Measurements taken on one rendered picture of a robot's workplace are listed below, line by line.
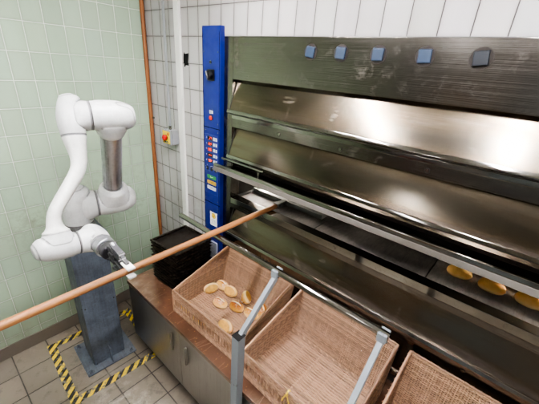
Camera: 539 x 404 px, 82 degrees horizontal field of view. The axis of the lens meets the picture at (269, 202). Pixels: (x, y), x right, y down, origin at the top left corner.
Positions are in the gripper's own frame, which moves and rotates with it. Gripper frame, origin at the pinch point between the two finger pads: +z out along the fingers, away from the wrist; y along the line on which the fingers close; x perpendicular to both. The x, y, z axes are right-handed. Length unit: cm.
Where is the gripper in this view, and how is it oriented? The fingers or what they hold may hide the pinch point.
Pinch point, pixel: (128, 269)
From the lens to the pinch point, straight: 139.0
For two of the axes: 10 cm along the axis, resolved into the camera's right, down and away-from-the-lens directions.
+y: -0.7, 9.1, 4.1
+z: 7.4, 3.3, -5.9
